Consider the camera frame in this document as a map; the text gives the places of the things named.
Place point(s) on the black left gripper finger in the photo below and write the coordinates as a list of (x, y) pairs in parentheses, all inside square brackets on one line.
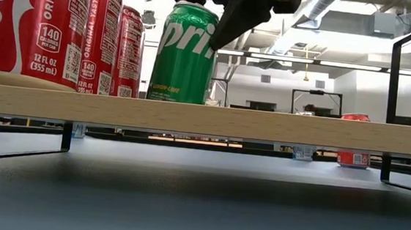
[(242, 18)]

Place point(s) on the green Sprite can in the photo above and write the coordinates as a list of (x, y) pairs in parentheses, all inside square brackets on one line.
[(181, 65)]

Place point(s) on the red Coca-Cola can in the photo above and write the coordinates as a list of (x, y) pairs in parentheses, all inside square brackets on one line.
[(102, 29), (129, 50), (32, 24)]

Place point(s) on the black monitor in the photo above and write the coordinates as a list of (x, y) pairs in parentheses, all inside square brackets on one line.
[(261, 105), (406, 120)]

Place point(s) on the black round ceiling lamp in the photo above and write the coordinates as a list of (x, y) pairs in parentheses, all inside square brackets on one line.
[(149, 17)]

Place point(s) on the grey air handling unit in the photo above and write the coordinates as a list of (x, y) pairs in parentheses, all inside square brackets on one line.
[(381, 23)]

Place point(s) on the person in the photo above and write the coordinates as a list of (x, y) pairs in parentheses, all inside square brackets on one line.
[(309, 108)]

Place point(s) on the silver blue Red Bull can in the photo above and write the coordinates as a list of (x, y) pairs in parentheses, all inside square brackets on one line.
[(78, 130), (302, 153)]

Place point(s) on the red soda can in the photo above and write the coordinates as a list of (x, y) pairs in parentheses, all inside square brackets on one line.
[(353, 159)]

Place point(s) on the silver ventilation duct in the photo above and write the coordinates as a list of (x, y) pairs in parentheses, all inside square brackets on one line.
[(320, 4)]

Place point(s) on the black workstation frame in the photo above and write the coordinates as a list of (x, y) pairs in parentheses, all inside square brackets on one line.
[(317, 92), (226, 91)]

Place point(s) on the long ceiling light rail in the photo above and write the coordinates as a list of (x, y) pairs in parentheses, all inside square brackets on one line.
[(341, 65)]

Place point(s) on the wooden shelf black metal frame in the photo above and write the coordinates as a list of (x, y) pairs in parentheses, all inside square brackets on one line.
[(205, 120)]

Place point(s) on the black table edge frame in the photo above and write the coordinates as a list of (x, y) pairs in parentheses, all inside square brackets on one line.
[(206, 147)]

